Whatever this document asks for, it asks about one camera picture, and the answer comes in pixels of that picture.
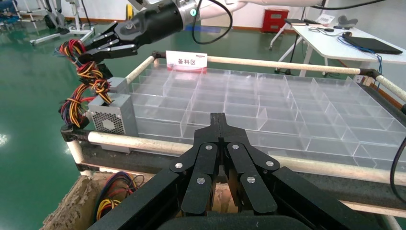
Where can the black cart frame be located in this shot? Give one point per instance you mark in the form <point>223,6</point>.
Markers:
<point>142,158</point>

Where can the white office table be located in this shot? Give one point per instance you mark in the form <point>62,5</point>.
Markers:
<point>330,44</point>

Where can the black laptop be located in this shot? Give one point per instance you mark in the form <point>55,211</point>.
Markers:
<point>374,45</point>

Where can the black flat tablet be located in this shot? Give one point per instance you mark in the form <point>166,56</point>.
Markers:
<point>298,21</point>

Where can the brown cardboard divider box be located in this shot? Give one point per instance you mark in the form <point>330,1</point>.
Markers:
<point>73,203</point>

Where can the white red sign card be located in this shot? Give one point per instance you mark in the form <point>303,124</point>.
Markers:
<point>187,62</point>

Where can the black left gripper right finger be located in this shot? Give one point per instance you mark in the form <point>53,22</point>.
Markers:
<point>244,181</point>

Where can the white padded cart rail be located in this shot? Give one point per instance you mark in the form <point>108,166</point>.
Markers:
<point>269,63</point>
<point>142,143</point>
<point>393,89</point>
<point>139,68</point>

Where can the red cabinet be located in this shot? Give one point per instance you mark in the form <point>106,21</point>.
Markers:
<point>276,20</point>

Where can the white wheeled metal stand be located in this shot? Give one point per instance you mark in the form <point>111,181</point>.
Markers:
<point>83,29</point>

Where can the white paper sheet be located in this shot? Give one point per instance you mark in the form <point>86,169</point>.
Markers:
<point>325,19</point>

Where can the yellow round fan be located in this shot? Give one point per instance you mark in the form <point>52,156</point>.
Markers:
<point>129,12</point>

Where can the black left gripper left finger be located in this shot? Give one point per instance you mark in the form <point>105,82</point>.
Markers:
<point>203,177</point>

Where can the white padded cart leg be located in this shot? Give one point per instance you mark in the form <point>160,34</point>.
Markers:
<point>76,155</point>

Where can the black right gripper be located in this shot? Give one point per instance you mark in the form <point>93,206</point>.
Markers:
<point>152,23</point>

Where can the person in blue clothes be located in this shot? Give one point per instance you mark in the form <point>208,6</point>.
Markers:
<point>8,16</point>

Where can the grey rounded device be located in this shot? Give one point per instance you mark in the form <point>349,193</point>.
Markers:
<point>347,21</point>

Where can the clear acrylic divider tray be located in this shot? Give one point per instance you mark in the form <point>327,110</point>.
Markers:
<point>241,104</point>

